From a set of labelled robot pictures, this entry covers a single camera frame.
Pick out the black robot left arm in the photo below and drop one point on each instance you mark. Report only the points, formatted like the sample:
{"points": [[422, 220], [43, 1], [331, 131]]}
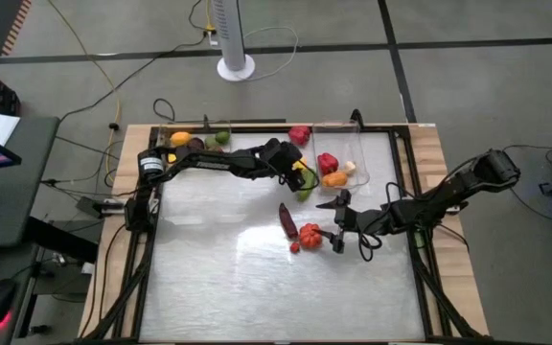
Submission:
{"points": [[209, 165]]}

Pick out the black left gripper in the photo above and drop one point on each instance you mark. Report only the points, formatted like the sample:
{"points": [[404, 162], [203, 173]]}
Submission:
{"points": [[283, 154]]}

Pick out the red apple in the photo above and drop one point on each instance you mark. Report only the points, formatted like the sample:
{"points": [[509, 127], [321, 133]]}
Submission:
{"points": [[217, 149]]}

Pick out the green cucumber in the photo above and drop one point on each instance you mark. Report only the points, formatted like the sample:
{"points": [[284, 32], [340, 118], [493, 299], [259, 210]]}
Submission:
{"points": [[308, 189]]}

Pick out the dark grey desk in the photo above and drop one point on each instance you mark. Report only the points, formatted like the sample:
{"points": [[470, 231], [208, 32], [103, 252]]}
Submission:
{"points": [[17, 153]]}

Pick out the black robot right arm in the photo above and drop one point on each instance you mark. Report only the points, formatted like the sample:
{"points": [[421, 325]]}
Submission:
{"points": [[448, 196]]}

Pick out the large red ribbed tomato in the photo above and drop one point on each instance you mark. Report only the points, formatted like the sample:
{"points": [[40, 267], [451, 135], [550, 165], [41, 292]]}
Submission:
{"points": [[310, 236]]}

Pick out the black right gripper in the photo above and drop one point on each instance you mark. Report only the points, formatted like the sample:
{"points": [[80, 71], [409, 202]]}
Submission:
{"points": [[355, 219]]}

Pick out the black table frame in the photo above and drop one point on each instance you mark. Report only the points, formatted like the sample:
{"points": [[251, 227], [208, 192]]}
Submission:
{"points": [[420, 287]]}

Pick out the clear plastic basket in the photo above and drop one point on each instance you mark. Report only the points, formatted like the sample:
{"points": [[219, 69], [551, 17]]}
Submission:
{"points": [[166, 144], [352, 144]]}

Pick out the white garlic bulb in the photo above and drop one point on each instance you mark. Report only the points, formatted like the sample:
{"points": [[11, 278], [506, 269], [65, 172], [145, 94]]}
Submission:
{"points": [[349, 167]]}

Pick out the black grey controller box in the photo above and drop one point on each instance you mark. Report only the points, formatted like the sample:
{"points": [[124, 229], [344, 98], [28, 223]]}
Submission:
{"points": [[94, 206]]}

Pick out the green lime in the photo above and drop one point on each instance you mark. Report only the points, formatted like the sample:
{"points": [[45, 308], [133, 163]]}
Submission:
{"points": [[223, 137]]}

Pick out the yellow orange mango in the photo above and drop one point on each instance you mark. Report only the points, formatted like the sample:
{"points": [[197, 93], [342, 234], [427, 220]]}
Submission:
{"points": [[180, 139]]}

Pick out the white tower fan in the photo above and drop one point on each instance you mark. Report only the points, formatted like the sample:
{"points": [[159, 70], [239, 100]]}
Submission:
{"points": [[230, 33]]}

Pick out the green fruit with orange blush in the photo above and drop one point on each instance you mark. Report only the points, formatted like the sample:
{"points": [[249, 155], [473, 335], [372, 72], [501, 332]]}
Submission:
{"points": [[211, 142]]}

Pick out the yellow lemon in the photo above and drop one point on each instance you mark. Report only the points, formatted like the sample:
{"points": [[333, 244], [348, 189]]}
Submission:
{"points": [[300, 165], [172, 157]]}

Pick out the wooden table board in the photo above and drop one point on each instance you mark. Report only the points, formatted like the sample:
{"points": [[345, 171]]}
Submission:
{"points": [[448, 158]]}

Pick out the dark purple eggplant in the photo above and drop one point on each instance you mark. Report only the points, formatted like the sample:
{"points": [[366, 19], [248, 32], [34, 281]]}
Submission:
{"points": [[288, 221]]}

